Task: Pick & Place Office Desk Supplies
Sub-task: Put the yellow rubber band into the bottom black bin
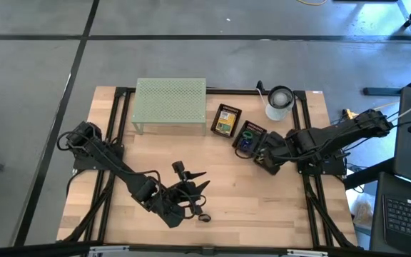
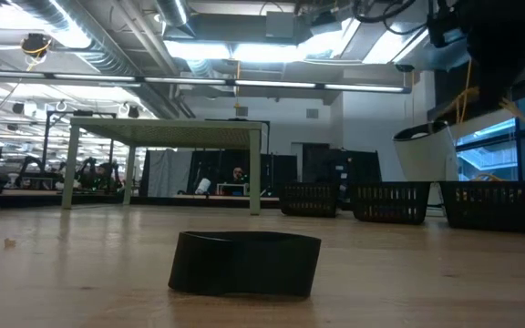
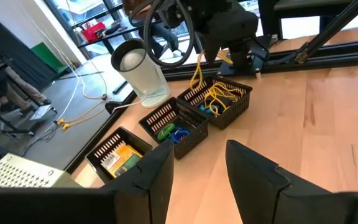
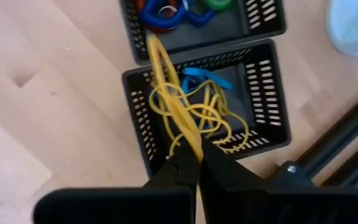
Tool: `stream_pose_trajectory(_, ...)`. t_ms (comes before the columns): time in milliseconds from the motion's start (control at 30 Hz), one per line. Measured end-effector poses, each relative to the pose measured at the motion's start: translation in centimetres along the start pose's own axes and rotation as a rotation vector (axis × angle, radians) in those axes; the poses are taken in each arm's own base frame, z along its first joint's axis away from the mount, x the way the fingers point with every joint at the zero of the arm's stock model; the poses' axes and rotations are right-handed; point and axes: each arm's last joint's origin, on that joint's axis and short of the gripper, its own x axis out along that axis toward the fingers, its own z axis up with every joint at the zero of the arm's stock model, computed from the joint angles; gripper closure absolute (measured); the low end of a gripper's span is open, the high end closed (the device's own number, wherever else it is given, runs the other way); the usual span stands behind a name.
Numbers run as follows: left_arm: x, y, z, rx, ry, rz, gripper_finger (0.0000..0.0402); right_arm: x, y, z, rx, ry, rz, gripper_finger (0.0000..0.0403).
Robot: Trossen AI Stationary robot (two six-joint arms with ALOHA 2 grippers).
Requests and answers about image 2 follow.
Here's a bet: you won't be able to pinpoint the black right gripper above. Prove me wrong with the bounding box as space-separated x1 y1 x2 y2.
456 0 525 110

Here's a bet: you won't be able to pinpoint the black mesh plastic basket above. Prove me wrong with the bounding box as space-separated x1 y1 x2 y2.
352 180 432 225
279 180 340 219
438 180 525 233

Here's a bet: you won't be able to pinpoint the wide black rubber band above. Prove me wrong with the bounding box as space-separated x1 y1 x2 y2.
167 230 323 298

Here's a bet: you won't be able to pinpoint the white cylindrical device black rim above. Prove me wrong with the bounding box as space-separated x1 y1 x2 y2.
392 119 460 183

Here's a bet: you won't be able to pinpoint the black partition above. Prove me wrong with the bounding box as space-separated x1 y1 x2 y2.
187 149 298 197
302 144 382 183

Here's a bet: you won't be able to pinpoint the long ceiling light bar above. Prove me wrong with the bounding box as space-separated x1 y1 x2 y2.
0 69 413 95

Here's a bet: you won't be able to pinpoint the grey ceiling box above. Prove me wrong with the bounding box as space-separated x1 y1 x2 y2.
264 11 296 40

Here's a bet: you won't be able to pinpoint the person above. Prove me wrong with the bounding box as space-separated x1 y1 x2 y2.
230 166 249 186

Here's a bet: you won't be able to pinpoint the green perforated metal shelf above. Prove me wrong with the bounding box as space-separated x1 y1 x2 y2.
60 117 263 216

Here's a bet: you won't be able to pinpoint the grey curtain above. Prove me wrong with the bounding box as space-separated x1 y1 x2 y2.
146 149 194 198

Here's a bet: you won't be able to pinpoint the background robot station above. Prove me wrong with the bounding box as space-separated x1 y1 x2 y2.
15 156 125 192

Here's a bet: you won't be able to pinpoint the yellow hanging cable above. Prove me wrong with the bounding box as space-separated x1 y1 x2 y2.
456 57 474 124

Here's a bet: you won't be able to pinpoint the black ceiling cable reel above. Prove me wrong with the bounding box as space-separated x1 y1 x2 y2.
19 32 54 60

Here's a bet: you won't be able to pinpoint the black table frame rails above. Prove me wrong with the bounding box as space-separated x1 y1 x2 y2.
0 190 286 211

